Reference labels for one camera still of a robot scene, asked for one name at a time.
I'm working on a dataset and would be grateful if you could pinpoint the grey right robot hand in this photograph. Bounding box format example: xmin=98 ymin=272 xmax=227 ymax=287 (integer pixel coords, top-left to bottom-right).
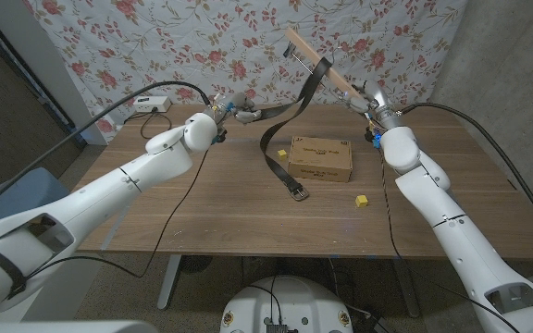
xmin=340 ymin=79 xmax=397 ymax=122

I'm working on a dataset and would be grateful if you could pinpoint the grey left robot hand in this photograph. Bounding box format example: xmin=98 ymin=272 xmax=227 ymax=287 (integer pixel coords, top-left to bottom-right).
xmin=213 ymin=92 xmax=263 ymax=125

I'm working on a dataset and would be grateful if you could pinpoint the dark brown leather belt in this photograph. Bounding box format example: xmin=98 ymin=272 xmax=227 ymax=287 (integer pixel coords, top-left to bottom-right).
xmin=247 ymin=56 xmax=333 ymax=202

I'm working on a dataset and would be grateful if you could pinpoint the long wooden stick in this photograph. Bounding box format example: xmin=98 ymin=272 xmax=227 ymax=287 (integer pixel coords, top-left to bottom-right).
xmin=285 ymin=27 xmax=363 ymax=99

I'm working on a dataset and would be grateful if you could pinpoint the flat cardboard box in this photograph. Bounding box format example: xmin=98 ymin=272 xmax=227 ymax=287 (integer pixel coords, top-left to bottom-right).
xmin=287 ymin=136 xmax=353 ymax=183

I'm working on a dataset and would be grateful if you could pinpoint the floral backdrop cloth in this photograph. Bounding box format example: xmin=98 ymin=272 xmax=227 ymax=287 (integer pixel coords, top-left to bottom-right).
xmin=23 ymin=0 xmax=469 ymax=147

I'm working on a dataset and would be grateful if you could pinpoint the white power strip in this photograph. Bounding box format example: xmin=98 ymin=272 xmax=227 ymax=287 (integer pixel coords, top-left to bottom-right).
xmin=132 ymin=95 xmax=172 ymax=114

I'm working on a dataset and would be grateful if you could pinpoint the white table leg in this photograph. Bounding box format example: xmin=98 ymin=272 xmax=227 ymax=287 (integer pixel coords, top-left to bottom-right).
xmin=157 ymin=253 xmax=184 ymax=310

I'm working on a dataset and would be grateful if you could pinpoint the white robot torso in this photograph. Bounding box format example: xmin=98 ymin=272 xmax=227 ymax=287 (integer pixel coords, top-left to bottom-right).
xmin=219 ymin=276 xmax=354 ymax=333

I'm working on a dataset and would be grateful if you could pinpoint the blue chair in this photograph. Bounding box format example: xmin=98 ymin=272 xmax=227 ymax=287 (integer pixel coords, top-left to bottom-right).
xmin=0 ymin=166 xmax=71 ymax=232

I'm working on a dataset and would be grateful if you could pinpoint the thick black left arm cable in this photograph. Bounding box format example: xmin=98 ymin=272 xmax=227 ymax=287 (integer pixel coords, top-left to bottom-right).
xmin=0 ymin=80 xmax=212 ymax=223

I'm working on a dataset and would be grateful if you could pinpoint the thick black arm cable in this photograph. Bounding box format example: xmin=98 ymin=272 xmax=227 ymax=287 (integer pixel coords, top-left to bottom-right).
xmin=0 ymin=80 xmax=212 ymax=223
xmin=400 ymin=102 xmax=533 ymax=251

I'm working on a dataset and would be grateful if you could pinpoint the metal wire clip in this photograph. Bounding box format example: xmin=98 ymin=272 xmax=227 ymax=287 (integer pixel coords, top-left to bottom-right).
xmin=282 ymin=41 xmax=337 ymax=84

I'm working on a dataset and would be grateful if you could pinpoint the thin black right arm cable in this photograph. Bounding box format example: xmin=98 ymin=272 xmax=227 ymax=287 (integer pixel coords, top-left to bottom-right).
xmin=379 ymin=147 xmax=522 ymax=333

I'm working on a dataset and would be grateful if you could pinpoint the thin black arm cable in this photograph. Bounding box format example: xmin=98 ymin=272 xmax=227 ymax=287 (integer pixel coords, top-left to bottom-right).
xmin=25 ymin=147 xmax=210 ymax=281
xmin=379 ymin=147 xmax=522 ymax=333

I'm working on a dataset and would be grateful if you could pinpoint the thin black power strip cable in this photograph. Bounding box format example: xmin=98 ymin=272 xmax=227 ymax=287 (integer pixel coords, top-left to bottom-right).
xmin=122 ymin=109 xmax=174 ymax=140

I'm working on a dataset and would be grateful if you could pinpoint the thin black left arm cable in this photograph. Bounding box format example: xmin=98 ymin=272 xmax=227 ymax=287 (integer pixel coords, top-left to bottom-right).
xmin=25 ymin=147 xmax=210 ymax=281

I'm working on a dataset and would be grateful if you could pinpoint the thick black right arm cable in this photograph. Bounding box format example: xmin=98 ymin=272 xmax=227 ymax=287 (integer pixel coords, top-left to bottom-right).
xmin=400 ymin=102 xmax=533 ymax=251

